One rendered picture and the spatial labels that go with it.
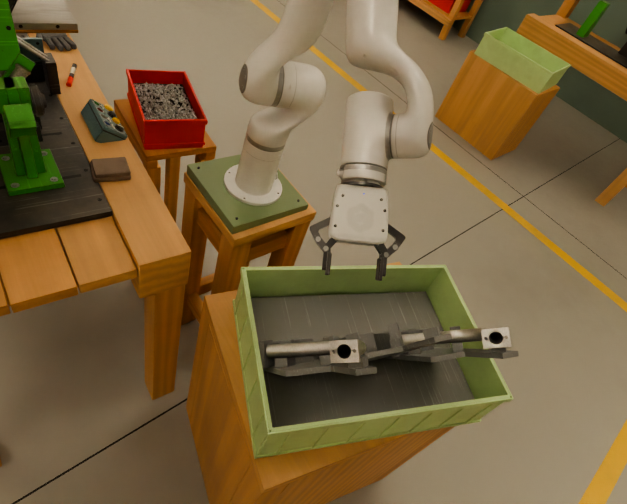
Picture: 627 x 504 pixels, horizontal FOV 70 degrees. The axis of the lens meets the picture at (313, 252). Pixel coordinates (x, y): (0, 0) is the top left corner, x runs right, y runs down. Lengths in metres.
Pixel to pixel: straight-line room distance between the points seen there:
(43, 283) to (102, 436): 0.88
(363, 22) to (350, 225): 0.34
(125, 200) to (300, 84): 0.57
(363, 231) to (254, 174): 0.67
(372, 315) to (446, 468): 1.08
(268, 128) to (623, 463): 2.35
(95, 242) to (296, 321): 0.56
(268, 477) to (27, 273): 0.72
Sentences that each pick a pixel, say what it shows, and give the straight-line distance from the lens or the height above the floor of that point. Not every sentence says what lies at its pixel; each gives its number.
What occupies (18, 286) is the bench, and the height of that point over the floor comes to 0.88.
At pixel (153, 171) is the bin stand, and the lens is 1.72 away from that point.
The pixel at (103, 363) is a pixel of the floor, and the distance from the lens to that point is 2.07.
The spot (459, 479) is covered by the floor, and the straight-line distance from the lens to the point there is 2.25.
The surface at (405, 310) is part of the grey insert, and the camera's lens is 1.37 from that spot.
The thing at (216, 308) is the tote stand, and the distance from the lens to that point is 1.26.
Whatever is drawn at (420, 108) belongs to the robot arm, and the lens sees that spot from 0.79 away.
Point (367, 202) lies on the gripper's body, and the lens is 0.78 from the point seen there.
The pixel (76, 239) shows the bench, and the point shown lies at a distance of 1.29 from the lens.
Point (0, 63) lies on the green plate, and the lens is 1.52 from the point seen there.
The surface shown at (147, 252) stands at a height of 0.90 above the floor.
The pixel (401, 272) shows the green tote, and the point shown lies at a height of 0.94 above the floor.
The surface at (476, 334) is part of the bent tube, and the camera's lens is 1.14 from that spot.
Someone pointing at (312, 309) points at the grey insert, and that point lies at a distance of 1.25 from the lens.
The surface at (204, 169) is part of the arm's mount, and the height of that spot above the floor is 0.89.
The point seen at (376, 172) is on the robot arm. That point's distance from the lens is 0.78.
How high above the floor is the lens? 1.84
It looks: 46 degrees down
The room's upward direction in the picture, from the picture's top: 23 degrees clockwise
